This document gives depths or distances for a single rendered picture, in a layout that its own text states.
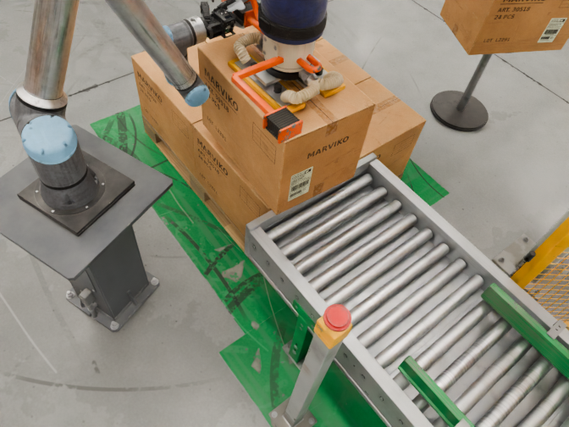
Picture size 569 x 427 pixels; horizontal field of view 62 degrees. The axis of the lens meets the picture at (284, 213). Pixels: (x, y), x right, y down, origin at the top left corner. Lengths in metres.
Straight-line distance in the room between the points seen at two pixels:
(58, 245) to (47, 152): 0.32
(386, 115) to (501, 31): 0.82
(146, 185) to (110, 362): 0.87
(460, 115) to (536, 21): 0.79
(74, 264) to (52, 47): 0.66
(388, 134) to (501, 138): 1.29
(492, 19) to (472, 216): 1.06
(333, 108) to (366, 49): 2.19
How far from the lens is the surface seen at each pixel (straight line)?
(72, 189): 1.70
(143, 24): 1.49
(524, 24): 3.01
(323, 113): 1.69
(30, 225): 1.79
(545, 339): 1.92
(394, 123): 2.45
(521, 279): 2.06
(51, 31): 1.58
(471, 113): 3.56
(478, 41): 2.91
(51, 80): 1.66
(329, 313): 1.21
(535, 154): 3.54
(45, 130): 1.63
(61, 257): 1.68
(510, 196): 3.18
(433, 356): 1.80
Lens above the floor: 2.12
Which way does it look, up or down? 53 degrees down
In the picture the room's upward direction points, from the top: 9 degrees clockwise
